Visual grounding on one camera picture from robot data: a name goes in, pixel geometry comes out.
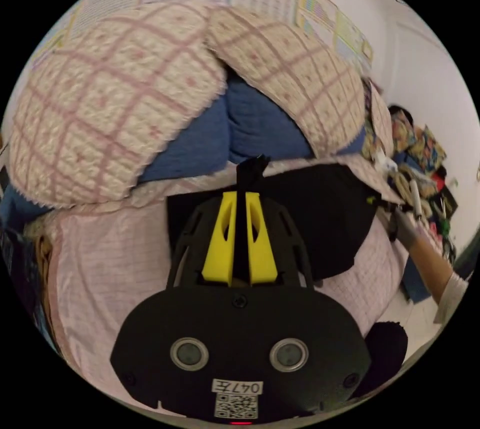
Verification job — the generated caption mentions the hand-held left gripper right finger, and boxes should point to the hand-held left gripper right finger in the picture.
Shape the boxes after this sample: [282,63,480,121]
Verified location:
[245,191,279,286]

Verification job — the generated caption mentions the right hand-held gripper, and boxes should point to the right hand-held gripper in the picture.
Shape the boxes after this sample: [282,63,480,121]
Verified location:
[365,194,405,243]

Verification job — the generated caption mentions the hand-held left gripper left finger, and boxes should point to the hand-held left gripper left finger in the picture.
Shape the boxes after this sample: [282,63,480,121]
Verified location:
[201,191,239,287]

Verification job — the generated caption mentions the black pants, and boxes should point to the black pants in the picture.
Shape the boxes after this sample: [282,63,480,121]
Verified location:
[166,154,383,284]

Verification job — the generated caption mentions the person's right forearm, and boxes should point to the person's right forearm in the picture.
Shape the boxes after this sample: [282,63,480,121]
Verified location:
[407,235,470,325]

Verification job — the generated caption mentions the person's right hand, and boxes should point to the person's right hand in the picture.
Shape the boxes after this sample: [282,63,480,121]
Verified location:
[396,210,427,251]

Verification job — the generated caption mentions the pile of clothes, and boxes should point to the pile of clothes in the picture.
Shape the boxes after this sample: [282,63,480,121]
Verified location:
[388,104,460,261]

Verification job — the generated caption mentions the blue pillow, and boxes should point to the blue pillow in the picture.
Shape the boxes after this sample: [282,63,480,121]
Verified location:
[137,93,236,185]
[224,71,368,166]

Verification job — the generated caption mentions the pink checked pillow towel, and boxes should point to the pink checked pillow towel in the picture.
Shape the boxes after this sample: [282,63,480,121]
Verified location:
[9,1,229,209]
[205,7,371,159]

